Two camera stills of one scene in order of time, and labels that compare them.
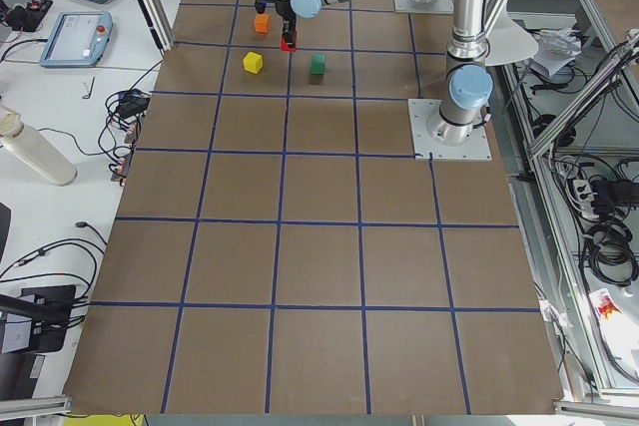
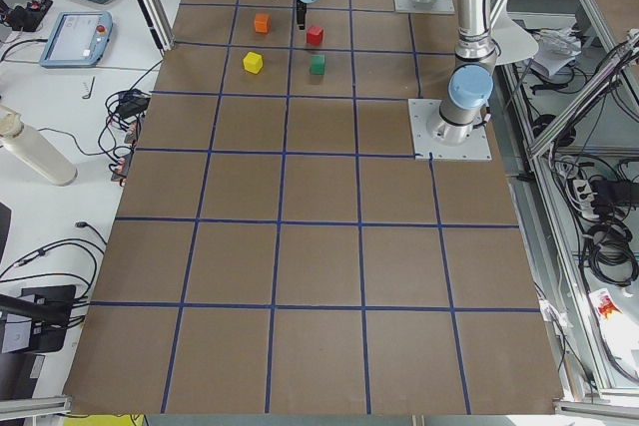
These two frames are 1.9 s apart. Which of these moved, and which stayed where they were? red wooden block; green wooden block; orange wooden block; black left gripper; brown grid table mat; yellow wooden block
Moved: black left gripper; red wooden block
Stayed: yellow wooden block; brown grid table mat; green wooden block; orange wooden block
